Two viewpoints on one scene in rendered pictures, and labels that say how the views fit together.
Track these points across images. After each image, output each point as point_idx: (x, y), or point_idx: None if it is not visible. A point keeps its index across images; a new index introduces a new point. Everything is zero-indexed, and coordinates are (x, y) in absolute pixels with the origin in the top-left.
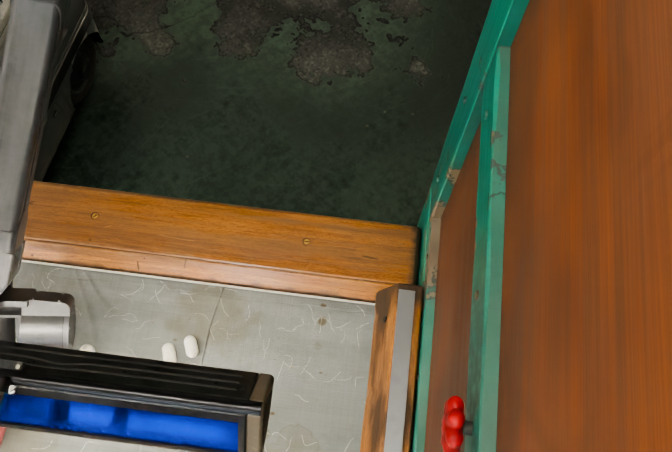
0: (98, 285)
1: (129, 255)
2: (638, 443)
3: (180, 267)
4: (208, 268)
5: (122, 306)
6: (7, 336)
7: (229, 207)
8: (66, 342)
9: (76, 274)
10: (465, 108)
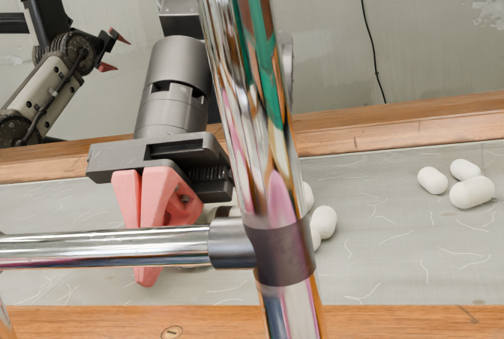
0: (305, 166)
1: (343, 132)
2: None
3: (413, 132)
4: (453, 125)
5: (341, 171)
6: (203, 70)
7: (456, 95)
8: (289, 61)
9: None
10: None
